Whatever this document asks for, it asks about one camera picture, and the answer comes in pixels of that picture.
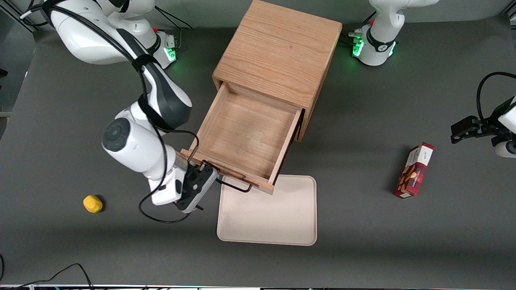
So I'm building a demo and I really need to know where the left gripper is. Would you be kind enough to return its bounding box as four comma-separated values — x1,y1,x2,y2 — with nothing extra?
451,96,516,145

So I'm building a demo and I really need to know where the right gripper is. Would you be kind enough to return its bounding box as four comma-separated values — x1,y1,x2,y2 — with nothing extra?
148,159,219,207

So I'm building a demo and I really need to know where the black metal drawer handle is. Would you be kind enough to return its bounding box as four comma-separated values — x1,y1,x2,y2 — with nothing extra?
202,160,253,193

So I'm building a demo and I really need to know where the wooden drawer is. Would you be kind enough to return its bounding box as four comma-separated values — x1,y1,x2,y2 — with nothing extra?
180,81,305,195

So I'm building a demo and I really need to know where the wooden drawer cabinet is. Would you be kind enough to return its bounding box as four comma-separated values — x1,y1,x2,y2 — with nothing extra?
212,0,343,142

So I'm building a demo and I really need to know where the red cookie box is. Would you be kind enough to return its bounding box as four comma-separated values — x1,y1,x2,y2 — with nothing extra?
393,142,435,199

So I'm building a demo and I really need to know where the beige plastic tray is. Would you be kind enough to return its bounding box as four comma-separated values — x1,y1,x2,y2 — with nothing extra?
216,174,318,246

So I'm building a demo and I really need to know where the yellow lemon toy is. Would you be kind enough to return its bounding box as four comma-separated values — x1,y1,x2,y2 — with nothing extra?
83,195,104,213

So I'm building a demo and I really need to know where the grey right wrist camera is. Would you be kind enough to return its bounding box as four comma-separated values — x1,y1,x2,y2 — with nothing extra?
174,164,219,214

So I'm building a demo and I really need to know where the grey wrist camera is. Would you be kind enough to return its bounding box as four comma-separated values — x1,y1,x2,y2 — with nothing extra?
494,139,516,158
174,164,219,214

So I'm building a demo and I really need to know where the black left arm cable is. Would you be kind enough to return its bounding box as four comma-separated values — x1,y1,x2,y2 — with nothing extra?
476,72,516,121

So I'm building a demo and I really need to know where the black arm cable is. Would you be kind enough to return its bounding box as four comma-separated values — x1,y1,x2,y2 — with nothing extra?
476,72,516,121
20,0,200,224

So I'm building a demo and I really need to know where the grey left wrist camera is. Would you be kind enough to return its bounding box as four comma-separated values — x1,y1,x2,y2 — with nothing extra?
494,139,516,158

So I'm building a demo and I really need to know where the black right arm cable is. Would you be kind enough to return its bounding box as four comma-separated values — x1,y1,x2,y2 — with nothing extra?
20,0,200,224

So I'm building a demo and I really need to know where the black floor cable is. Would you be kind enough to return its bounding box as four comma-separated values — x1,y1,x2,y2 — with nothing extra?
12,263,95,290

